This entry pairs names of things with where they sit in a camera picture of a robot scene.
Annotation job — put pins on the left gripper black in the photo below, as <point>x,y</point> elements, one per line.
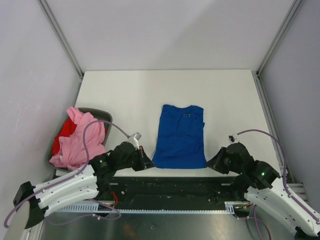
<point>144,162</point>

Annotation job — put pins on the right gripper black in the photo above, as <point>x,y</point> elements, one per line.
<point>216,162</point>

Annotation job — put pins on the blue printed t shirt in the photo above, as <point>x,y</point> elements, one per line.
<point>180,138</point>

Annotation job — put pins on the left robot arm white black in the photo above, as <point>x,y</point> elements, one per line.
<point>84,183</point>

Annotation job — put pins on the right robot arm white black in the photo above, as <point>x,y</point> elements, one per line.
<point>259,183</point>

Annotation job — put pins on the grey laundry basket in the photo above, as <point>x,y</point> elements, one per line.
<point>99,115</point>

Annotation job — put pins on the pink t shirt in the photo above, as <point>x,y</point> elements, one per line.
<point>72,154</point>

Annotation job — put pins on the red t shirt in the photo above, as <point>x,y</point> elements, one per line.
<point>67,129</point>

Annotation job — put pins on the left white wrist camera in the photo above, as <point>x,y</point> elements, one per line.
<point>134,140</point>

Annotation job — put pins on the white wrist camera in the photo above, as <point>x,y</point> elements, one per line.
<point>134,140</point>
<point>232,138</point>

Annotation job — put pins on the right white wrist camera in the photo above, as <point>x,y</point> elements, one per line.
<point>232,138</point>

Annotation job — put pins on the grey slotted cable duct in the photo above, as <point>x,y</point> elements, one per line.
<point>227,207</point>

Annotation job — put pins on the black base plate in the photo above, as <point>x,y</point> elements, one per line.
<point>170,190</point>

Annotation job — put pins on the right aluminium frame post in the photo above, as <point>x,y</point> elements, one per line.
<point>280,34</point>

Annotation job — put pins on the aluminium frame post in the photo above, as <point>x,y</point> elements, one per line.
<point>48,13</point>
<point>280,34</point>

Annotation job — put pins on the left aluminium frame post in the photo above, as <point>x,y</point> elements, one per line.
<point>48,13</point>

